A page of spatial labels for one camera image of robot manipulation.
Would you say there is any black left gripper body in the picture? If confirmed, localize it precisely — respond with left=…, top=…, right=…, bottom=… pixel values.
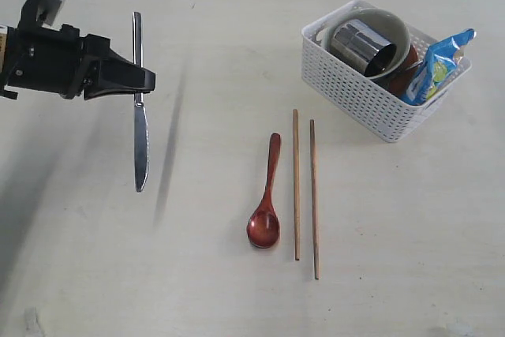
left=1, top=0, right=110, bottom=99

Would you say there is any stainless steel knife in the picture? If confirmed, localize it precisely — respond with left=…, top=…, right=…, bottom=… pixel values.
left=132, top=12, right=149, bottom=193

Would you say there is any wooden chopstick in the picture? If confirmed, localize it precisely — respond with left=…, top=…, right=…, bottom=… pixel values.
left=309, top=119, right=320, bottom=280
left=292, top=109, right=300, bottom=260

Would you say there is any red-brown wooden spoon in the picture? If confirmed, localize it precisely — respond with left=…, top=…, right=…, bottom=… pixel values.
left=246, top=133, right=282, bottom=249

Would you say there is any stainless steel cup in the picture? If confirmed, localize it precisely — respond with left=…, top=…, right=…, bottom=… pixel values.
left=330, top=19, right=397, bottom=77

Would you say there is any cream ceramic bowl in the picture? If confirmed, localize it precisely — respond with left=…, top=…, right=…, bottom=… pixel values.
left=322, top=8, right=410, bottom=81

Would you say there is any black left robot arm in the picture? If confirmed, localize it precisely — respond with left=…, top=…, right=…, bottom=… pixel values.
left=1, top=0, right=155, bottom=100

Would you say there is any white plastic woven basket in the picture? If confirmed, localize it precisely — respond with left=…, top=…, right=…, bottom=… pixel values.
left=301, top=0, right=471, bottom=143

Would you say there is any red-brown wooden bowl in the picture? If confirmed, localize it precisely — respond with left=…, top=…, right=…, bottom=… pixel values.
left=385, top=44, right=421, bottom=97

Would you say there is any blue snack bag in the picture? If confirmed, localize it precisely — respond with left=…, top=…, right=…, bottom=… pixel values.
left=400, top=28, right=477, bottom=106

